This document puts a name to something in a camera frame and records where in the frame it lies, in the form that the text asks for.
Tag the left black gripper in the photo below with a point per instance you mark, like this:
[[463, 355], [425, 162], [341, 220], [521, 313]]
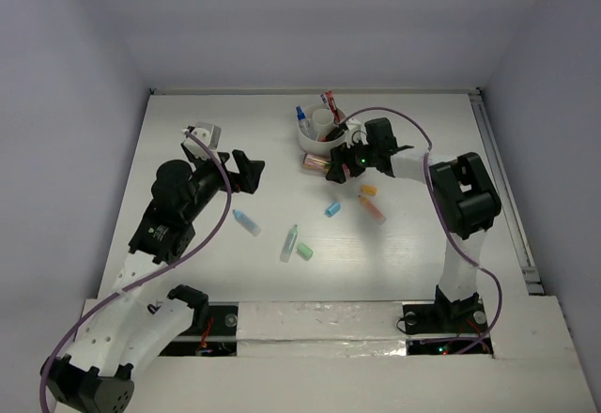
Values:
[[235, 176]]

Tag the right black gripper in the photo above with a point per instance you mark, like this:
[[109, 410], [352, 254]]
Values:
[[339, 155]]

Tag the pink capped pencil tube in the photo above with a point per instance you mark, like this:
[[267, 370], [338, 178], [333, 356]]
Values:
[[315, 163]]

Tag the blue marker cap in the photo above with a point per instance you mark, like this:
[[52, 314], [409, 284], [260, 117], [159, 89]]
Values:
[[332, 209]]

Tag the pink black highlighter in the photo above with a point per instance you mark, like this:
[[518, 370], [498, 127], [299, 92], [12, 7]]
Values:
[[335, 134]]

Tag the blue pastel highlighter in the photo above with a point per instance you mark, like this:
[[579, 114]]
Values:
[[248, 224]]

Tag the clear spray bottle blue cap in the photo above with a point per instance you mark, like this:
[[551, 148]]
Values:
[[305, 125]]

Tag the red pen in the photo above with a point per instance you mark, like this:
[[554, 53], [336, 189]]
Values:
[[332, 104]]

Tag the green marker cap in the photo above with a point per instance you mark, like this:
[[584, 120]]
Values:
[[305, 251]]

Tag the green pastel highlighter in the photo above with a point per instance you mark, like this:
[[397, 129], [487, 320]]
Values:
[[289, 244]]

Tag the dark blue pen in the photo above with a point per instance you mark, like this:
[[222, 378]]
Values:
[[324, 99]]

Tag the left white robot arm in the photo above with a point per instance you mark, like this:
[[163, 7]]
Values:
[[94, 367]]

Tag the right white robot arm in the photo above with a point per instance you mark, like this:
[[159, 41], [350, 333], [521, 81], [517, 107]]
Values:
[[466, 203]]

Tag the orange marker cap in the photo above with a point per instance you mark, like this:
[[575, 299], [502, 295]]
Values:
[[369, 190]]

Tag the white round desk organizer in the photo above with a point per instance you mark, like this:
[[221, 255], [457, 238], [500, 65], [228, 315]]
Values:
[[321, 121]]

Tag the orange pastel highlighter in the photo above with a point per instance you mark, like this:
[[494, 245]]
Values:
[[372, 210]]

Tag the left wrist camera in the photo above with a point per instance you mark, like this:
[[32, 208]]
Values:
[[209, 135]]

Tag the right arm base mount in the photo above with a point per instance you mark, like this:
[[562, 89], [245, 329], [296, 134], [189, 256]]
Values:
[[428, 335]]

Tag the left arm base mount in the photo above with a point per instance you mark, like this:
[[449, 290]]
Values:
[[217, 339]]

